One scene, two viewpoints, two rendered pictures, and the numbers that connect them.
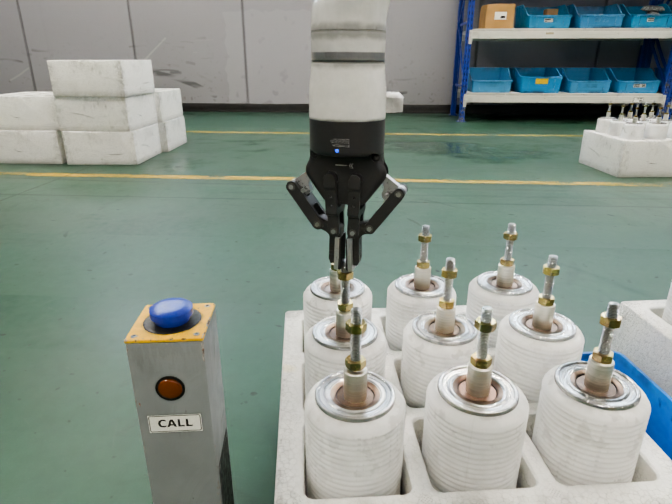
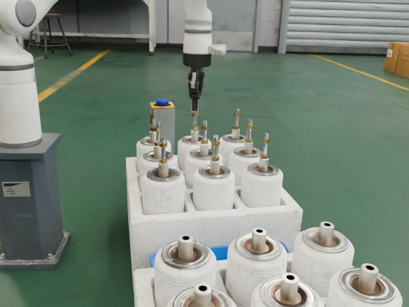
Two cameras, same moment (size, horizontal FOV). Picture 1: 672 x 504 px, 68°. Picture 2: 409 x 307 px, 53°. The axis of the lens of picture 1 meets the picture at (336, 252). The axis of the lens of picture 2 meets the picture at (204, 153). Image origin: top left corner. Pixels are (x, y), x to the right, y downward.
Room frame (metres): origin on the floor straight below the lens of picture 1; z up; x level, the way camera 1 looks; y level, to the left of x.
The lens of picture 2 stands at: (0.37, -1.10, 0.61)
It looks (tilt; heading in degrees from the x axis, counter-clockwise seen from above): 20 degrees down; 81
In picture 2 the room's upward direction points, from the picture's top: 2 degrees clockwise
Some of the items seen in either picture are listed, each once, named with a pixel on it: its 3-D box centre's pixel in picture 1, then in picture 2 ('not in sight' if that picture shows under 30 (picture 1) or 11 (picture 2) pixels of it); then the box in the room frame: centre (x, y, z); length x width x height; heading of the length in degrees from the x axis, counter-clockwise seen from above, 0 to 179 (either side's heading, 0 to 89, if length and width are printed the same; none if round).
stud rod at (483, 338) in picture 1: (483, 343); (157, 136); (0.40, -0.14, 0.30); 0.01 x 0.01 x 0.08
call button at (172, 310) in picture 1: (172, 315); (162, 102); (0.42, 0.16, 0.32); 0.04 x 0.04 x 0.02
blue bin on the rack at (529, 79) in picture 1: (533, 79); not in sight; (4.98, -1.86, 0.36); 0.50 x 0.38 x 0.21; 177
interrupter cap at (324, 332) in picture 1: (345, 332); (194, 139); (0.51, -0.01, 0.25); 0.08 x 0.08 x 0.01
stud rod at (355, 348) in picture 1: (355, 345); (153, 122); (0.39, -0.02, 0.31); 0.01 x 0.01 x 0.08
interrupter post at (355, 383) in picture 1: (355, 383); (153, 136); (0.39, -0.02, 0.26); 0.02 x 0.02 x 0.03
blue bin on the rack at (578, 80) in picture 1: (580, 79); not in sight; (4.96, -2.29, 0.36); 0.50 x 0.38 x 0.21; 177
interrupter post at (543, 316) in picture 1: (543, 315); (214, 166); (0.53, -0.25, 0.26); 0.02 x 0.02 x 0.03
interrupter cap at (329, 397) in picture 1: (355, 395); (153, 141); (0.39, -0.02, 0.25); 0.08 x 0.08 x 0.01
